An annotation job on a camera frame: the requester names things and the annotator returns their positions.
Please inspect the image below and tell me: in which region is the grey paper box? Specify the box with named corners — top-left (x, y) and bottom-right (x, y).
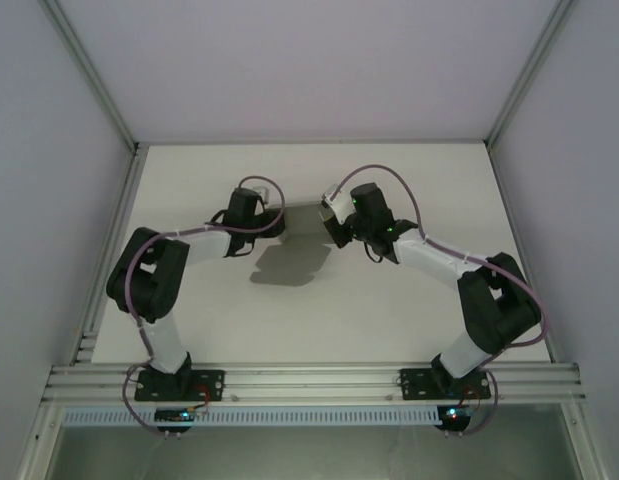
top-left (248, 199), bottom-right (335, 289)

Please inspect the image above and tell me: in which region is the grey metal panel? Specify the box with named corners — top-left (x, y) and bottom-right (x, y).
top-left (48, 424), bottom-right (585, 480)

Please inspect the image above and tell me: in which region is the aluminium left table rail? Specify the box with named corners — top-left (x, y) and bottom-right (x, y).
top-left (68, 142), bottom-right (150, 369)

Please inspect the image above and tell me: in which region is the aluminium table rail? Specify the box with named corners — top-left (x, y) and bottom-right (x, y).
top-left (68, 142), bottom-right (150, 369)
top-left (483, 142), bottom-right (580, 366)

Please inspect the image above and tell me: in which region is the aluminium mounting rail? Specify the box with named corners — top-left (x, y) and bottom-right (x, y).
top-left (41, 363), bottom-right (588, 404)

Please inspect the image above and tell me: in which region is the aluminium right table rail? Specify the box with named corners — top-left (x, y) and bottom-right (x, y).
top-left (483, 142), bottom-right (580, 366)

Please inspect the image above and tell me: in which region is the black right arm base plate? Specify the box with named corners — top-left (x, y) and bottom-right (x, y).
top-left (398, 367), bottom-right (492, 401)

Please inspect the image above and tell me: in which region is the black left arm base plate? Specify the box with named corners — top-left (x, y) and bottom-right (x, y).
top-left (133, 368), bottom-right (226, 402)

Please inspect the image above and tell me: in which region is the slotted grey cable duct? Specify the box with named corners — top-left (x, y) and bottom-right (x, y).
top-left (62, 405), bottom-right (440, 426)

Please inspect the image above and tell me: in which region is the aluminium left frame post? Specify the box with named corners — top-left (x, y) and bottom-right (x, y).
top-left (38, 0), bottom-right (141, 154)

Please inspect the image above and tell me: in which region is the aluminium frame post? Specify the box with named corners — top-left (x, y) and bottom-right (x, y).
top-left (38, 0), bottom-right (141, 154)
top-left (483, 0), bottom-right (580, 149)

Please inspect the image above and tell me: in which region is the aluminium right frame post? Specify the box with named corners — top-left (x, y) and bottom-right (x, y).
top-left (483, 0), bottom-right (580, 149)

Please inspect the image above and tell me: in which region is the red right board wire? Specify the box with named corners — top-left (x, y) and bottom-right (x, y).
top-left (463, 385), bottom-right (488, 409)

